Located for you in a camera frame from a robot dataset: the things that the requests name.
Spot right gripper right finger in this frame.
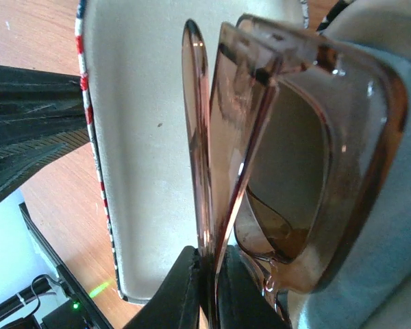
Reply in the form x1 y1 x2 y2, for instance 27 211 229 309
217 246 290 329

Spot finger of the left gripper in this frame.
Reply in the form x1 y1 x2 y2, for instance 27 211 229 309
0 140 69 213
0 65 87 160

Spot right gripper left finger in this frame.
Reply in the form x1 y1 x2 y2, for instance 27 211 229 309
125 246 200 329

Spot american flag glasses case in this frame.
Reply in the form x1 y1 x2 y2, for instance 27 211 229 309
74 0 411 329

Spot brown sunglasses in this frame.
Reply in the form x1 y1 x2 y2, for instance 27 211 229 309
182 14 408 328

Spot light blue square mat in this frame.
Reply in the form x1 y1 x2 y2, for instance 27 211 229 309
288 47 411 328

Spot black aluminium frame rail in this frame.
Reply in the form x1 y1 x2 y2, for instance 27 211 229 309
19 202 113 329

